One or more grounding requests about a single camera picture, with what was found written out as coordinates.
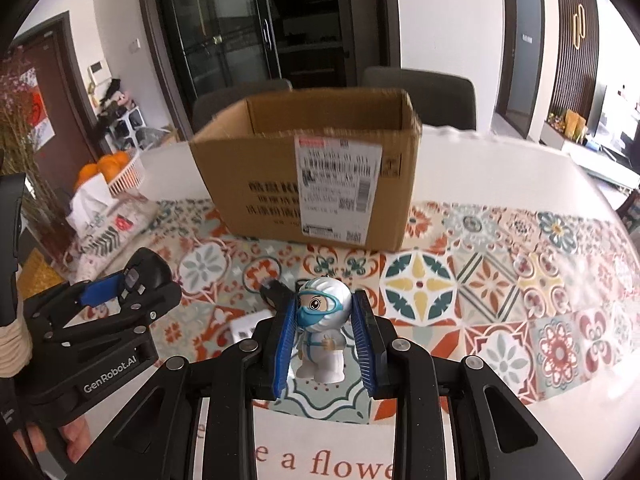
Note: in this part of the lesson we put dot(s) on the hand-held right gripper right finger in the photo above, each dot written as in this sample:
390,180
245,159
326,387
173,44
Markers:
365,350

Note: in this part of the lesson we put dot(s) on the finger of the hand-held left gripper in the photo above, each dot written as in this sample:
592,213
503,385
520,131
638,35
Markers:
102,290
155,300

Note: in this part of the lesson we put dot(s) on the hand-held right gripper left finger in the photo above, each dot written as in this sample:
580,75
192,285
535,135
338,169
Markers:
282,345

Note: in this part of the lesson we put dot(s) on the white masked figurine toy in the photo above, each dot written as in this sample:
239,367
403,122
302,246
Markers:
320,330

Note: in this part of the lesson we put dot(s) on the brown cardboard box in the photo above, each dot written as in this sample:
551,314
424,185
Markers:
250,185

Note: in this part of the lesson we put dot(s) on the person's left hand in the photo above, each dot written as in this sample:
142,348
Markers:
75,440

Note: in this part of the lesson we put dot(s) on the patterned fabric tissue cover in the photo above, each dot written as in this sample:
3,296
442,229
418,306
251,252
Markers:
105,240

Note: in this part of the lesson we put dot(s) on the black adapter plug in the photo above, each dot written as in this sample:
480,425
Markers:
272,292

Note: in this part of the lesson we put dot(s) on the yellow woven box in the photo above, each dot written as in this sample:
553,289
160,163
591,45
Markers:
37,267

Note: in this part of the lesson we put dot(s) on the white fruit basket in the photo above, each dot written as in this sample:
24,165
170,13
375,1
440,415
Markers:
127,177

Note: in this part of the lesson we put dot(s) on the orange fruit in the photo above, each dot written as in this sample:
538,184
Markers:
112,165
87,175

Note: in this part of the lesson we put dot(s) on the patterned white tablecloth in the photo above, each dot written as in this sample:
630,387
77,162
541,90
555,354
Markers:
500,285

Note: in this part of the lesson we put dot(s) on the white shoe rack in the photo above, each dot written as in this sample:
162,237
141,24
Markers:
125,132

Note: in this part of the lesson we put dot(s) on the dried flower bunch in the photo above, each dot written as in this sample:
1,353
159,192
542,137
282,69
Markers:
20,125

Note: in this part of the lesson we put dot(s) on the brown entrance door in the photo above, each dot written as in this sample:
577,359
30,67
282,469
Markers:
70,105

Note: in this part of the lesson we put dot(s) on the red door poster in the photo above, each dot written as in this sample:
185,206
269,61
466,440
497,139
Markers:
42,110

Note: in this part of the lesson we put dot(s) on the dark clutter pile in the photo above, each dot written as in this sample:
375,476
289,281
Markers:
112,97

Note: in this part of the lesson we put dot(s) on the dark dining chair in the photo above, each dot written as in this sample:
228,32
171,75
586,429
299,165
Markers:
425,95
235,102

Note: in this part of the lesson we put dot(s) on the dark sliding glass door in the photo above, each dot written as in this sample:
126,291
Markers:
215,25

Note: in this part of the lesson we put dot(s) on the white television cabinet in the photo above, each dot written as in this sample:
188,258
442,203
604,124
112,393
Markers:
590,160

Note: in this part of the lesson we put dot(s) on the yellow gift bag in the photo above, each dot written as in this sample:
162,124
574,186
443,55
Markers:
575,125

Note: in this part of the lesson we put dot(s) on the dark framed interior door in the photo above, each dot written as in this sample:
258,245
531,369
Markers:
525,55

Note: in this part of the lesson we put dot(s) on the flat screen television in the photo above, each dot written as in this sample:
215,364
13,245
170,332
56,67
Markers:
617,120

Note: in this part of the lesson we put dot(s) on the white wall intercom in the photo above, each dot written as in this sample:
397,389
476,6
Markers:
99,72

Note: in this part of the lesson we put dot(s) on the gold wall ornament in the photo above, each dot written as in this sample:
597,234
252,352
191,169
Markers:
578,27

